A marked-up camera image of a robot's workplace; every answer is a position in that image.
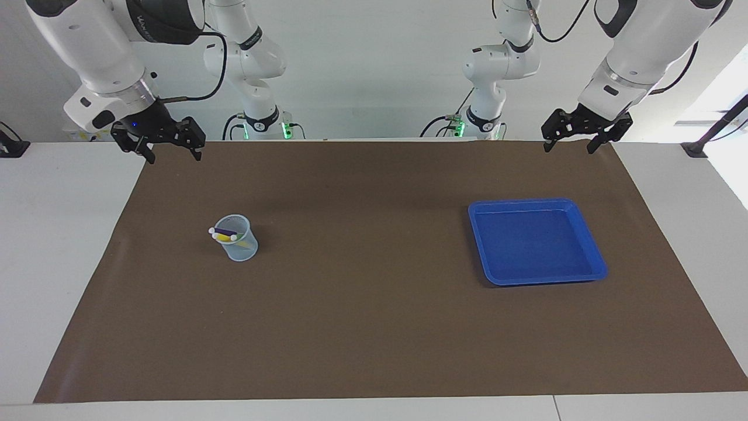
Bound blue plastic tray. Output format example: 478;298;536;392
467;198;608;287

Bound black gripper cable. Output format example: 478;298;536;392
161;32;227;105
526;0;702;95

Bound translucent plastic cup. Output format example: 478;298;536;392
212;214;259;262

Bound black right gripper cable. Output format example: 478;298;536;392
161;32;227;105

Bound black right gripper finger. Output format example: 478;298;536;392
165;117;206;161
111;126;155;164

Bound black camera stand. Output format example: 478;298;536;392
681;94;748;158

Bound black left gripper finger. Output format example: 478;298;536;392
541;109;576;153
587;117;633;154

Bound white socket box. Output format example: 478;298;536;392
63;124;117;142

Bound brown table mat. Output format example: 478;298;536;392
33;140;748;404

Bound black table clamp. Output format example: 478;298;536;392
0;121;31;158

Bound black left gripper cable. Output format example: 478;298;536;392
526;0;702;95

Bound black base cable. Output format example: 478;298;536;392
420;88;475;139
222;113;246;141

